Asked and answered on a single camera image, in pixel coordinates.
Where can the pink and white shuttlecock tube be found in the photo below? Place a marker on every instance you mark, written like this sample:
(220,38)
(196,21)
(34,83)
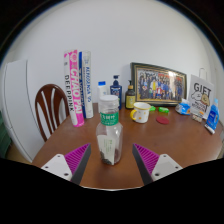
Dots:
(74,90)

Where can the white bottle with blue cap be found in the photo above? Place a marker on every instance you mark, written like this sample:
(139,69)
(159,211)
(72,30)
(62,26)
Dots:
(101,90)

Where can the white paper gift bag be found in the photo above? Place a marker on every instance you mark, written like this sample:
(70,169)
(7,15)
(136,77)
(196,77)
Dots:
(201,93)

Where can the framed group picture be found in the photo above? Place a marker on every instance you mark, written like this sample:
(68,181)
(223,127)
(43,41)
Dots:
(158,83)

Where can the clear green-labelled drink bottle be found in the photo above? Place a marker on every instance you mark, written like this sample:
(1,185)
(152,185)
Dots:
(109,133)

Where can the brown yellow-labelled pump bottle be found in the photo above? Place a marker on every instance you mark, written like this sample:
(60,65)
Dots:
(130,99)

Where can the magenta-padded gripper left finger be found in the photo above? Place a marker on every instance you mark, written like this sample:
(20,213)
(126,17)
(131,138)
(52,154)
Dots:
(60,165)

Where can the flat round red coaster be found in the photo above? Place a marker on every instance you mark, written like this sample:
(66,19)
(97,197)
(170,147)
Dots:
(162,120)

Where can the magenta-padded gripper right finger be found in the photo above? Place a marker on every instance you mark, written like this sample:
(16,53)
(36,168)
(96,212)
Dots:
(165,166)

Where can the small colourful packet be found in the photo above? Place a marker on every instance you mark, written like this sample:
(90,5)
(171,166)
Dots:
(196,117)

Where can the blue tissue pack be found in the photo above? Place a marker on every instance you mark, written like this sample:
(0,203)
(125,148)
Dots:
(183,108)

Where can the blue liquid bottle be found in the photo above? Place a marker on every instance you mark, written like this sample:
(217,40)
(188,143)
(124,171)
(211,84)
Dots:
(212,116)

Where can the dark blue pump bottle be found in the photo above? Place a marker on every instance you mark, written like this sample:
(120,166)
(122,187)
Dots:
(116,91)

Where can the dark wooden chair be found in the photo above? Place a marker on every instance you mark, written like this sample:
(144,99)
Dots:
(41,100)

